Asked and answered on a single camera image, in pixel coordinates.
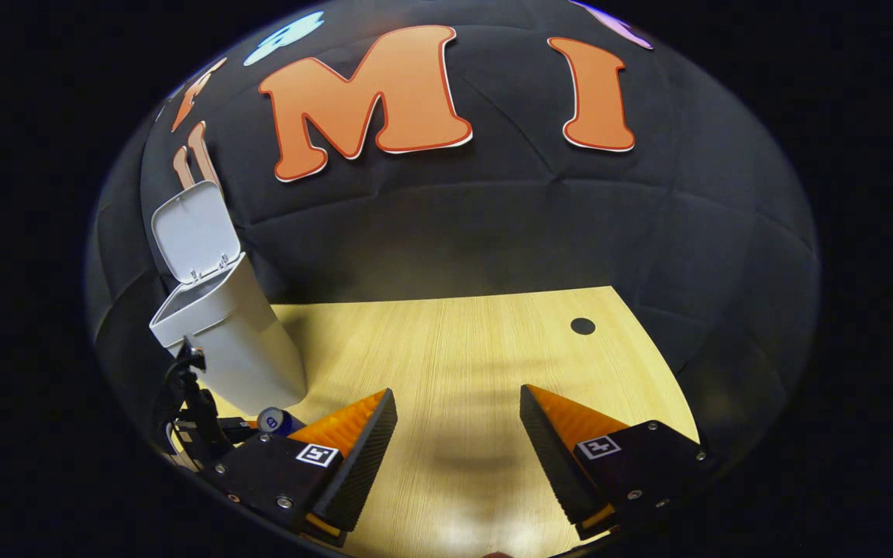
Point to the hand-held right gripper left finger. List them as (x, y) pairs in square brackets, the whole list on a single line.
[(357, 465)]

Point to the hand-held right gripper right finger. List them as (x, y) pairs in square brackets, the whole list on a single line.
[(555, 465)]

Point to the black backdrop cloth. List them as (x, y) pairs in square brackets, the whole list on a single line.
[(493, 225)]

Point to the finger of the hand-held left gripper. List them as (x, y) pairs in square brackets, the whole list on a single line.
[(237, 428)]

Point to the wooden desktop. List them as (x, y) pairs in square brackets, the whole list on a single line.
[(454, 349)]

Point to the white desktop garbage bin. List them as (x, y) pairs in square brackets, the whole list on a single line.
[(237, 341)]

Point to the blue pop can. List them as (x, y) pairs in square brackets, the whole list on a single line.
[(276, 421)]

